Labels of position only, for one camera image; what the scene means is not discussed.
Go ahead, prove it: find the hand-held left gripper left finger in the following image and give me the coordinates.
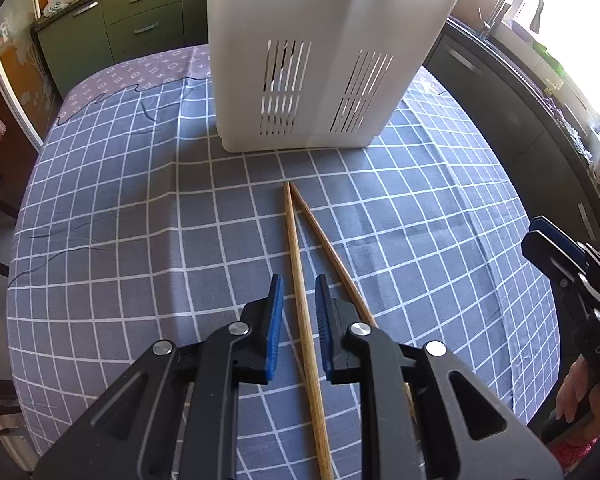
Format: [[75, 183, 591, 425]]
[[34, 274, 286, 480]]

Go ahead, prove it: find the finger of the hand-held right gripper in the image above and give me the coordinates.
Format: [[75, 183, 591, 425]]
[[529, 215, 587, 262], [521, 230, 592, 292]]

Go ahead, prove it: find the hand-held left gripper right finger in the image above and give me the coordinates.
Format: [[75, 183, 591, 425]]
[[314, 274, 563, 480]]

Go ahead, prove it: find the long wooden chopstick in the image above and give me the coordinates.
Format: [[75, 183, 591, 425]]
[[290, 182, 421, 427], [283, 181, 335, 480]]

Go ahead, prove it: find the white plastic utensil holder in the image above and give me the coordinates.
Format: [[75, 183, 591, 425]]
[[206, 0, 464, 154]]

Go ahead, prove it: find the person's right hand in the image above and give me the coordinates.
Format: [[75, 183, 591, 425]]
[[554, 357, 600, 442]]

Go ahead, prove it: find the grey dishcloth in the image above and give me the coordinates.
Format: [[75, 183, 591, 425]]
[[544, 84, 591, 162]]

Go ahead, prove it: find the dark green base cabinet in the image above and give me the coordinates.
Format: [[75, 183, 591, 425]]
[[424, 24, 600, 272], [32, 0, 211, 99]]

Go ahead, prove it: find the blue checked tablecloth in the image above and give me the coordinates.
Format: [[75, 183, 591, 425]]
[[6, 44, 561, 480]]

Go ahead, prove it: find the brown cutting board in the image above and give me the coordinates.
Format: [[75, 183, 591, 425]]
[[449, 0, 502, 32]]

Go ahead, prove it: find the glass cabinet door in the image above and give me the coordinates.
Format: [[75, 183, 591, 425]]
[[0, 0, 65, 147]]

